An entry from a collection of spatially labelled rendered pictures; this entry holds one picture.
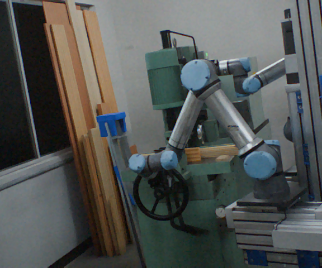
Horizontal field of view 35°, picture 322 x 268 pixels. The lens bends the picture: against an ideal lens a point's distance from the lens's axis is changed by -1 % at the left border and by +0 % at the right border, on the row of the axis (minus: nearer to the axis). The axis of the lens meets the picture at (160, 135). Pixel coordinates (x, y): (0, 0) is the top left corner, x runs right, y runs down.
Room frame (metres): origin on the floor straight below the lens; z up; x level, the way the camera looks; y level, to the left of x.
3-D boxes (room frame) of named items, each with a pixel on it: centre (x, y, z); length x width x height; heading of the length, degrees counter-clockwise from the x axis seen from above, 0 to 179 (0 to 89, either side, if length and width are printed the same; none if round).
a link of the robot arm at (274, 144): (2.06, -0.41, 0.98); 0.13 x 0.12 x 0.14; 159
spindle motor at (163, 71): (2.78, -0.07, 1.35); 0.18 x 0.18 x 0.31
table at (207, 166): (2.67, -0.06, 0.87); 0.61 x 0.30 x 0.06; 70
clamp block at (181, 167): (2.59, -0.03, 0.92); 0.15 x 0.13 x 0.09; 70
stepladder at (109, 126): (3.64, 0.28, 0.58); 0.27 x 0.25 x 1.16; 66
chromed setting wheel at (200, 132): (2.86, -0.23, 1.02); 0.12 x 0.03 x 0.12; 160
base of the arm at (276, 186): (2.07, -0.42, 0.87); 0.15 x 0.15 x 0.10
